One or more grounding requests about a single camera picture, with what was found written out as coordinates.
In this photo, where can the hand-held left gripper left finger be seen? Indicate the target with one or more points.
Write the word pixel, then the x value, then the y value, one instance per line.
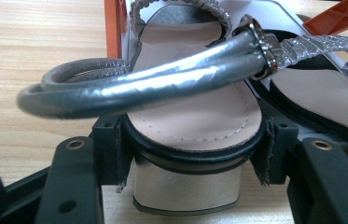
pixel 111 149

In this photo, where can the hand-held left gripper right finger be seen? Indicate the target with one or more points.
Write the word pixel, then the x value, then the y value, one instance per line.
pixel 279 149

